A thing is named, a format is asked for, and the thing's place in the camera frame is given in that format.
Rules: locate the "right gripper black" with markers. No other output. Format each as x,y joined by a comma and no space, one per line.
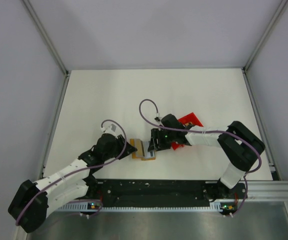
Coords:
156,134

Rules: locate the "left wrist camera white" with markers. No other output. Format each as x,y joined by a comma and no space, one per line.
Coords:
111,129

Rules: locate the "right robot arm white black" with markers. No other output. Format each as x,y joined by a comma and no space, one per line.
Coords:
241,146

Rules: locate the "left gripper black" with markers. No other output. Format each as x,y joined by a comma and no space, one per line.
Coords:
128,150

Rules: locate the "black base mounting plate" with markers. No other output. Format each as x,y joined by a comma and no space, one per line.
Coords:
144,193

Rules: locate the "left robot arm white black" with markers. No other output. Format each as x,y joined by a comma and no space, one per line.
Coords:
34,201

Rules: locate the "grey slotted cable duct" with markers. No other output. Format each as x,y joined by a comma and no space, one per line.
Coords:
87,208

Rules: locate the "yellow leather card holder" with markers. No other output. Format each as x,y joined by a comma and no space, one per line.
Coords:
138,143

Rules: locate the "aluminium frame rail front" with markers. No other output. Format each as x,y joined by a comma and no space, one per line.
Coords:
267,191

